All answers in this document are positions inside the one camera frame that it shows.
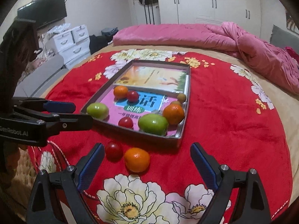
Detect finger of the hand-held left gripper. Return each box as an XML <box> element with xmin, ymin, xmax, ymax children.
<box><xmin>14</xmin><ymin>107</ymin><xmax>93</xmax><ymax>137</ymax></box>
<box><xmin>13</xmin><ymin>97</ymin><xmax>76</xmax><ymax>113</ymax></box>

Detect floral wall painting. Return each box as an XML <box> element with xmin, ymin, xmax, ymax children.
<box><xmin>285</xmin><ymin>8</ymin><xmax>299</xmax><ymax>34</ymax></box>

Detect grey headboard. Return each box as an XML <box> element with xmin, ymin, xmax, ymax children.
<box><xmin>270</xmin><ymin>24</ymin><xmax>299</xmax><ymax>52</ymax></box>

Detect dark red cloth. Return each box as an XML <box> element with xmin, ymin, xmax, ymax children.
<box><xmin>284</xmin><ymin>47</ymin><xmax>299</xmax><ymax>61</ymax></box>

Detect shallow grey cardboard box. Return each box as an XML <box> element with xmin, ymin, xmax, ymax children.
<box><xmin>81</xmin><ymin>60</ymin><xmax>191</xmax><ymax>148</ymax></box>

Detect red floral blanket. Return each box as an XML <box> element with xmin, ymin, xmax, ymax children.
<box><xmin>28</xmin><ymin>49</ymin><xmax>293</xmax><ymax>224</ymax></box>

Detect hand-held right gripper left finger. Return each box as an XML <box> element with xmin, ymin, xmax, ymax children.
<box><xmin>26</xmin><ymin>143</ymin><xmax>105</xmax><ymax>224</ymax></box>

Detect large green jujube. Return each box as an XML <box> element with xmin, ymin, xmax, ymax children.
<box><xmin>138</xmin><ymin>113</ymin><xmax>169</xmax><ymax>136</ymax></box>

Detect small white drawer box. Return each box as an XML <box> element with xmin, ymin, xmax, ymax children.
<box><xmin>71</xmin><ymin>25</ymin><xmax>90</xmax><ymax>44</ymax></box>

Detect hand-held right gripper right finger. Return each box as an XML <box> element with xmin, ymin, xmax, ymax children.
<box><xmin>190</xmin><ymin>142</ymin><xmax>271</xmax><ymax>224</ymax></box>

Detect black flat television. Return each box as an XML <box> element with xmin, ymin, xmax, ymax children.
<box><xmin>17</xmin><ymin>0</ymin><xmax>67</xmax><ymax>29</ymax></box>

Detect landscape cover book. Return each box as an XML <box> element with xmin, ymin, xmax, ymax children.
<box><xmin>114</xmin><ymin>65</ymin><xmax>189</xmax><ymax>96</ymax></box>

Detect small mandarin orange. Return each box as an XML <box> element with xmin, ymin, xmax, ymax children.
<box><xmin>113</xmin><ymin>85</ymin><xmax>129</xmax><ymax>98</ymax></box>

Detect folded clothes pile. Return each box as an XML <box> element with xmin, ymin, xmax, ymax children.
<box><xmin>101</xmin><ymin>27</ymin><xmax>119</xmax><ymax>36</ymax></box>

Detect grey sofa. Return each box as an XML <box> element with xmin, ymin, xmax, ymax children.
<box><xmin>14</xmin><ymin>56</ymin><xmax>69</xmax><ymax>98</ymax></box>

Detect tan quilted bed cover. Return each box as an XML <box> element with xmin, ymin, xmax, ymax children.
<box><xmin>6</xmin><ymin>145</ymin><xmax>41</xmax><ymax>192</ymax></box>

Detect small green jujube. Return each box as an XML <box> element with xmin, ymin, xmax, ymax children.
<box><xmin>86</xmin><ymin>103</ymin><xmax>109</xmax><ymax>120</ymax></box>

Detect pink workbook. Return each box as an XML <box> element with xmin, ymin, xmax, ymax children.
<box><xmin>99</xmin><ymin>90</ymin><xmax>185</xmax><ymax>137</ymax></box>

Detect white drawer cabinet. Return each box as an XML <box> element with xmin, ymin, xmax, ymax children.
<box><xmin>45</xmin><ymin>30</ymin><xmax>91</xmax><ymax>69</ymax></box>

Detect small cherry tomato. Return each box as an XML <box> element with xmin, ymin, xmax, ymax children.
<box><xmin>126</xmin><ymin>91</ymin><xmax>140</xmax><ymax>102</ymax></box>

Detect red cherry tomato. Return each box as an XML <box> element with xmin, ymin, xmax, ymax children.
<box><xmin>118</xmin><ymin>117</ymin><xmax>134</xmax><ymax>129</ymax></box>
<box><xmin>105</xmin><ymin>142</ymin><xmax>123</xmax><ymax>162</ymax></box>

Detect pink quilt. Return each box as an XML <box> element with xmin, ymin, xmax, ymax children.
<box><xmin>112</xmin><ymin>22</ymin><xmax>299</xmax><ymax>95</ymax></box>

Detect clear plastic bags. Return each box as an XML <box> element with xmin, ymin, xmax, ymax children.
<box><xmin>45</xmin><ymin>23</ymin><xmax>72</xmax><ymax>39</ymax></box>

